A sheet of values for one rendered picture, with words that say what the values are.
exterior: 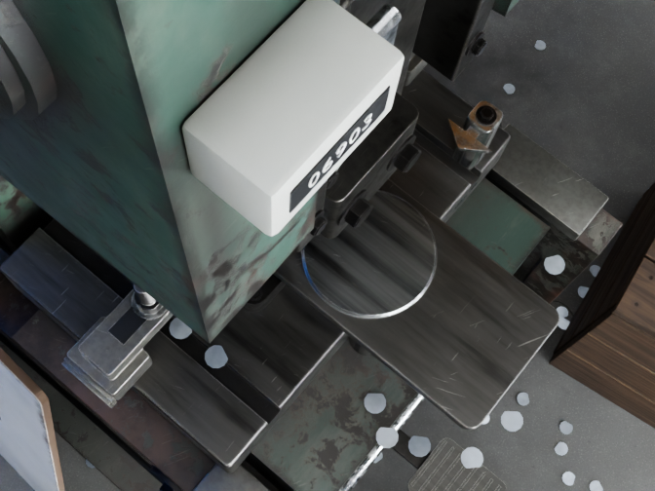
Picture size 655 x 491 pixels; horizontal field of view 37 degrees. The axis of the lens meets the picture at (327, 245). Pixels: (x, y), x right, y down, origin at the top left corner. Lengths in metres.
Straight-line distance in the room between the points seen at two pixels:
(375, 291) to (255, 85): 0.57
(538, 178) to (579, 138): 0.78
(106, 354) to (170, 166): 0.57
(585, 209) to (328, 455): 0.39
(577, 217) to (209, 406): 0.45
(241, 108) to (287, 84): 0.02
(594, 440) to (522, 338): 0.84
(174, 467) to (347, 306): 0.26
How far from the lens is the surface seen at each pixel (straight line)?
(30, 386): 1.08
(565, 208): 1.09
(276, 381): 0.93
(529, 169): 1.10
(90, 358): 0.90
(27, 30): 0.32
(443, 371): 0.87
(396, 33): 0.65
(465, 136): 0.94
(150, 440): 1.01
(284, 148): 0.31
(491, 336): 0.88
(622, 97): 1.94
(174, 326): 0.94
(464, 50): 0.69
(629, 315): 1.40
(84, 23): 0.27
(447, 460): 1.49
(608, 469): 1.72
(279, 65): 0.32
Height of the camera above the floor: 1.62
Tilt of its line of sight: 71 degrees down
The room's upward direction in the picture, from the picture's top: 9 degrees clockwise
